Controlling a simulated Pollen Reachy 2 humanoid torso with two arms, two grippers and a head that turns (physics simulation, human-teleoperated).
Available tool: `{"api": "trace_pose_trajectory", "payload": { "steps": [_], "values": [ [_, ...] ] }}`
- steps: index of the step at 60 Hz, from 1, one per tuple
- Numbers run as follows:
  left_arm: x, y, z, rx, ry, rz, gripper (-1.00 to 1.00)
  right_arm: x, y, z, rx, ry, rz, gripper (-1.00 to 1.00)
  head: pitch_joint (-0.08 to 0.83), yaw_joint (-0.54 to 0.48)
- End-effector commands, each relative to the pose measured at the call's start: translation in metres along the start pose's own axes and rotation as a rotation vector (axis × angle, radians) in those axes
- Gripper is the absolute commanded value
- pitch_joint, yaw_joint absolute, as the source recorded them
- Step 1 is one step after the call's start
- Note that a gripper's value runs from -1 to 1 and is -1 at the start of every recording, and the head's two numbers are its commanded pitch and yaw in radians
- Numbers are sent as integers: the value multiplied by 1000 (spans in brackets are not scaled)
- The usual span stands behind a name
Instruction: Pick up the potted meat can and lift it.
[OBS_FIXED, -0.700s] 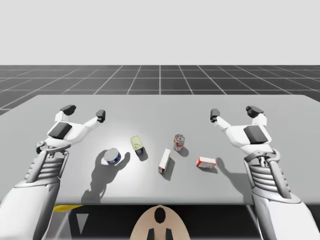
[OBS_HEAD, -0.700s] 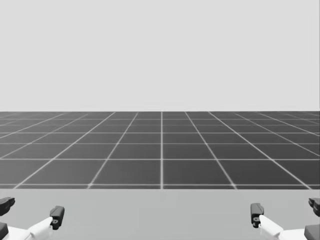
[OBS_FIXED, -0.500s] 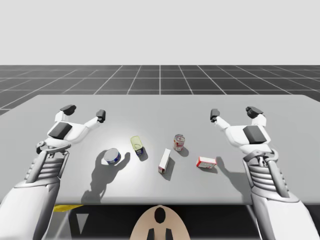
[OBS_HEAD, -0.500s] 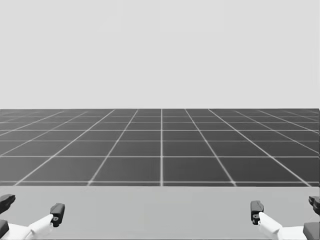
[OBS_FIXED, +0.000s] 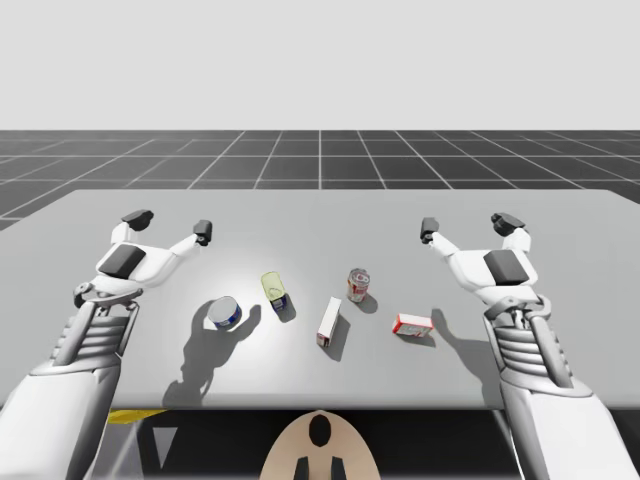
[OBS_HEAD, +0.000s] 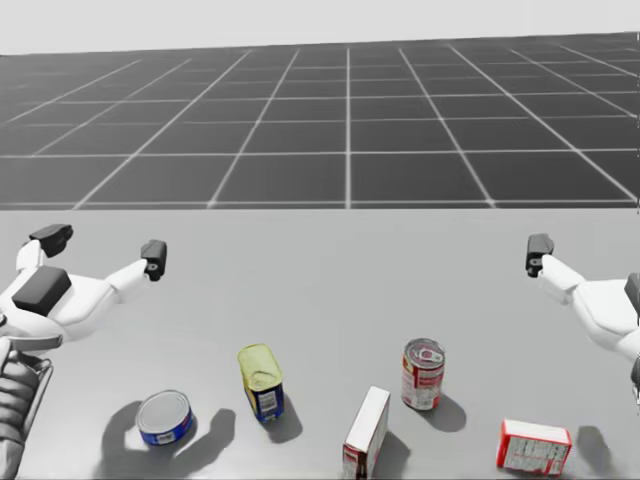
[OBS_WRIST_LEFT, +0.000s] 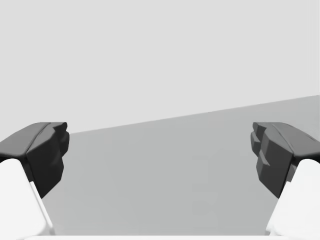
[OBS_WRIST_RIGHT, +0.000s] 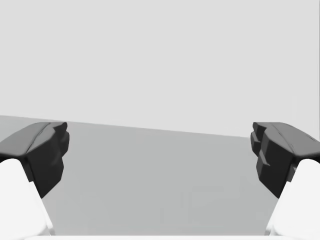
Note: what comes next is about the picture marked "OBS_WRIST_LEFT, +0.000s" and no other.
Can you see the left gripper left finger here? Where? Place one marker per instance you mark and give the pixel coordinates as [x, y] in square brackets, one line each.
[37, 155]

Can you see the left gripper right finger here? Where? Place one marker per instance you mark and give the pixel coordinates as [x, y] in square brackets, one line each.
[277, 155]

